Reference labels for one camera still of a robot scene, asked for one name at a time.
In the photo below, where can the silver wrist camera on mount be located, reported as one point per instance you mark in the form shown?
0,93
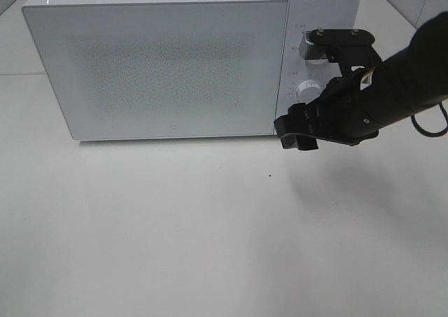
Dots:
345,47

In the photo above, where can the white microwave oven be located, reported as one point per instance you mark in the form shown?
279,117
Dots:
315,12

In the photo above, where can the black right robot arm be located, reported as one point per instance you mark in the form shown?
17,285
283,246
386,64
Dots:
370,93

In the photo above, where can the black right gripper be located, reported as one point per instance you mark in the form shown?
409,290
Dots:
334,116

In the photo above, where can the upper white power knob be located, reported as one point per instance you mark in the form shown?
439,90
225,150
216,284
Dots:
315,62

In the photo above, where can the white microwave door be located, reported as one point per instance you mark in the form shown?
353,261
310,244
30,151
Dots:
163,70

